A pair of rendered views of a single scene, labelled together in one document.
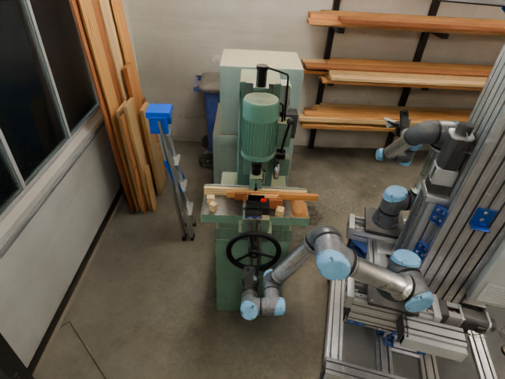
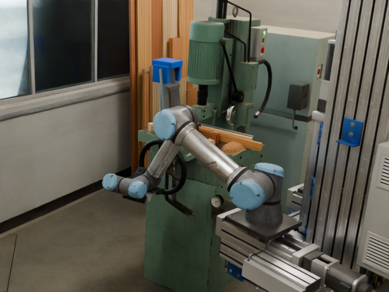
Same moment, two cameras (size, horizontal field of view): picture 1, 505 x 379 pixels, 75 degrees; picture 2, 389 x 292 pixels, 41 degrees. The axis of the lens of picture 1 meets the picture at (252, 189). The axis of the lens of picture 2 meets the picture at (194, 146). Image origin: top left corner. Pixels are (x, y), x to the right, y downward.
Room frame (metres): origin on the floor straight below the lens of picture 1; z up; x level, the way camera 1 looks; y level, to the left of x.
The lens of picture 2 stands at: (-0.75, -1.49, 1.74)
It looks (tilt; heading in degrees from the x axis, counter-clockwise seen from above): 18 degrees down; 33
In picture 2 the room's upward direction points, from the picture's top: 4 degrees clockwise
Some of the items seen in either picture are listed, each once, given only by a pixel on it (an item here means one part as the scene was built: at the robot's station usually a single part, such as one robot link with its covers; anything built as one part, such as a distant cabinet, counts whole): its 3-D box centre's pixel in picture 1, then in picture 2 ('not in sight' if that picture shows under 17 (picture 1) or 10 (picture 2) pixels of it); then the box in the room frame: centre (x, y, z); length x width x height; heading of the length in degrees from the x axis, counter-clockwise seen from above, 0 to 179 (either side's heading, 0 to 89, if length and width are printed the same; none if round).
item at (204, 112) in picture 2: (255, 177); (203, 112); (1.55, -0.02, 1.03); 0.14 x 0.07 x 0.09; 2
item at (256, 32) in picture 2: (283, 95); (257, 42); (1.86, -0.14, 1.40); 0.10 x 0.06 x 0.16; 2
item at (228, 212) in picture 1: (255, 213); (189, 145); (1.43, -0.02, 0.87); 0.61 x 0.30 x 0.06; 92
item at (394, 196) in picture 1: (394, 199); not in sight; (1.49, -0.80, 0.98); 0.13 x 0.12 x 0.14; 92
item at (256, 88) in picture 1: (261, 82); (221, 15); (1.67, -0.01, 1.54); 0.08 x 0.08 x 0.17; 2
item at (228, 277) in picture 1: (249, 247); (203, 217); (1.65, -0.01, 0.36); 0.58 x 0.45 x 0.71; 2
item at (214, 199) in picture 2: not in sight; (217, 202); (1.33, -0.28, 0.65); 0.06 x 0.04 x 0.08; 92
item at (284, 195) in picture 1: (272, 195); (216, 135); (1.54, -0.12, 0.92); 0.54 x 0.02 x 0.04; 92
